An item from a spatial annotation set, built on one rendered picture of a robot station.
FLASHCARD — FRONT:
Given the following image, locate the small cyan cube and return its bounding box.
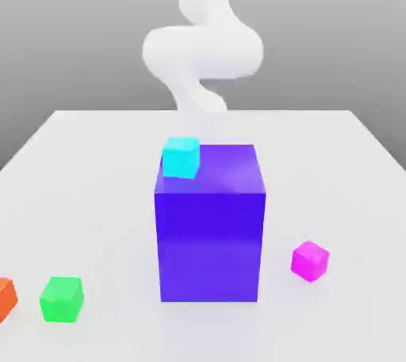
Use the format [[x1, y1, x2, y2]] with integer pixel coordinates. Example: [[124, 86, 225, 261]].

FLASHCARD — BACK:
[[161, 136, 201, 180]]

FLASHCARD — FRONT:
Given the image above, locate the small magenta cube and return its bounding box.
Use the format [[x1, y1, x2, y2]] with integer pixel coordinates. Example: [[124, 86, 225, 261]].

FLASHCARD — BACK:
[[290, 240, 331, 283]]

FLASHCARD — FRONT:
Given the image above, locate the small green cube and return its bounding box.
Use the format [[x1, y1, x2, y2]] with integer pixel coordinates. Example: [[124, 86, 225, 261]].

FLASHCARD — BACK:
[[39, 276, 85, 324]]

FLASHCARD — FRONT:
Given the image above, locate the small orange cube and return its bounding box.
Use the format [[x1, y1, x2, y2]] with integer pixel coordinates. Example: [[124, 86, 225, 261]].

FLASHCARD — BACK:
[[0, 277, 19, 324]]

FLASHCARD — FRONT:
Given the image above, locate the large purple box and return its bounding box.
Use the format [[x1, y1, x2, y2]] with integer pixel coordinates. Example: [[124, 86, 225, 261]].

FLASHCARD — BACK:
[[154, 143, 266, 303]]

